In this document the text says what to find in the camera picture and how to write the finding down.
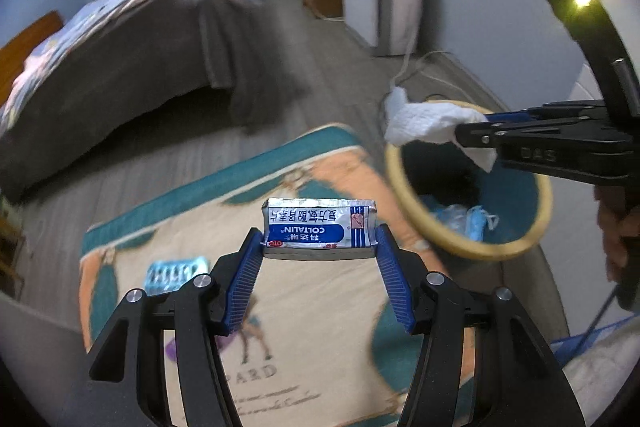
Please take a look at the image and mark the white tissue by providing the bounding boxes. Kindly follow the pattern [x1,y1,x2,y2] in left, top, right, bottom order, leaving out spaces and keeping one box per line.
[384,87,498,172]

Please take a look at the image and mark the clear plastic bag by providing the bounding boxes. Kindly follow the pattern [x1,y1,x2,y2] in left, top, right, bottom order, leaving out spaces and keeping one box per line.
[431,204,473,233]

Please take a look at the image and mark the grey white cloth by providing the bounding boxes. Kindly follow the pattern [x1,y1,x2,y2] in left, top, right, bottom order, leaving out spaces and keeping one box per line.
[550,314,640,427]

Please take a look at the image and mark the teal bin with yellow rim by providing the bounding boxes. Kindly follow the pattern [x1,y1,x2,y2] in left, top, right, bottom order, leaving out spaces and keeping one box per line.
[384,99,553,260]

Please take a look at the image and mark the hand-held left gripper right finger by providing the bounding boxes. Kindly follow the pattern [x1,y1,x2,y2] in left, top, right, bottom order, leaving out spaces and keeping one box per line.
[374,223,587,427]

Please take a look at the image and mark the person's right hand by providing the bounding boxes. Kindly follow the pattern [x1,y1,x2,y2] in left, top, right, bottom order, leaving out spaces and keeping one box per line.
[594,186,627,283]

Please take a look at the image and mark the blue and white medicine box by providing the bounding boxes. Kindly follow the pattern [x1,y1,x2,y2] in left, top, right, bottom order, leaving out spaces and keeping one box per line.
[261,198,378,262]

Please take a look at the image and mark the long white looped cable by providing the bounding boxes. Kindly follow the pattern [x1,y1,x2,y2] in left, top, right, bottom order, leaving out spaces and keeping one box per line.
[390,49,481,108]

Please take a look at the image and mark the blue face mask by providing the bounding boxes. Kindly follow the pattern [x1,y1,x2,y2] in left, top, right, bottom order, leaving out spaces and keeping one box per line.
[462,206,500,242]

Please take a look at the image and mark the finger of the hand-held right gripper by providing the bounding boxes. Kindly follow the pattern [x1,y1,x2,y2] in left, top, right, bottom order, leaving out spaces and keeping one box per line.
[454,119,632,188]
[484,101,608,126]

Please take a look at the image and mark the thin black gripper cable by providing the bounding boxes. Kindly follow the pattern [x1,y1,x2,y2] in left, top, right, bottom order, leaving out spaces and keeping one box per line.
[579,287,622,358]

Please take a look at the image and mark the teal and beige patterned rug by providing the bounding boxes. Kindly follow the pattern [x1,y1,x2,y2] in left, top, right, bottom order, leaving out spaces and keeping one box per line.
[80,123,476,427]

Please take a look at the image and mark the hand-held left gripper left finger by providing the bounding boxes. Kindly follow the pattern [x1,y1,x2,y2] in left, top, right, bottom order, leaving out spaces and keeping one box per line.
[86,228,265,427]

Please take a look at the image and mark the bed with grey cover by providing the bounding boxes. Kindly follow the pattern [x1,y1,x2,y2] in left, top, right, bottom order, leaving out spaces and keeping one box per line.
[0,0,311,208]

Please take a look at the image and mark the blue blister pill pack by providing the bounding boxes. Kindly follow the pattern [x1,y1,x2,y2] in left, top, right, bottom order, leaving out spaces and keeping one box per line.
[143,256,211,294]

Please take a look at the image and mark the wooden headboard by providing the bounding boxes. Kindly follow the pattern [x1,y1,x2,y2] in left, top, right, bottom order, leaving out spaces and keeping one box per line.
[0,11,65,108]

